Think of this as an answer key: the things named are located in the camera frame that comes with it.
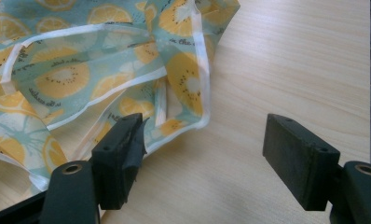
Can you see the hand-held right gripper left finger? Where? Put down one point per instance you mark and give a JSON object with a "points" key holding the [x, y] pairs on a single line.
{"points": [[112, 168]]}

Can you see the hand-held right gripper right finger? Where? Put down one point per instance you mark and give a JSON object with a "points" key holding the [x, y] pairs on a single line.
{"points": [[301, 161]]}

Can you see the fruit print teal cloth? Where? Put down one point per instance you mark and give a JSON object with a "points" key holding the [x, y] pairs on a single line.
{"points": [[81, 71]]}

